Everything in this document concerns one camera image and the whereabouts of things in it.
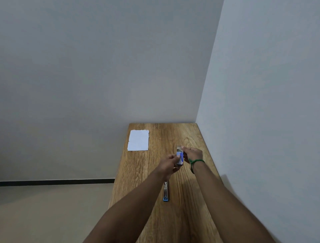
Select person's left hand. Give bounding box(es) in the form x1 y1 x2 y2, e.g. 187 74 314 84
156 154 181 180

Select wooden table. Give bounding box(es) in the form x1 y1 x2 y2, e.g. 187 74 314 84
107 122 225 243

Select white paper sheet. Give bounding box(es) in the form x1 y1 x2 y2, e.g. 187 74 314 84
127 129 150 152

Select person's right hand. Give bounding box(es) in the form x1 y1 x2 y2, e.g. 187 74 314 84
180 147 203 164

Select person's right forearm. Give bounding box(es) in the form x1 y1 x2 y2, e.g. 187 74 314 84
192 160 277 243

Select green thread wristband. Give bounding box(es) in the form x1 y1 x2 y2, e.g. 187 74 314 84
189 158 206 175

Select black baseboard strip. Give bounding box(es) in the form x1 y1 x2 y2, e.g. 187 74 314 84
0 178 115 187

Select blue staple box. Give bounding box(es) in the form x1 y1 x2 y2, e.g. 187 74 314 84
176 146 185 166

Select person's left forearm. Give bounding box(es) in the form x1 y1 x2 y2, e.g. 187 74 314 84
82 168 169 243

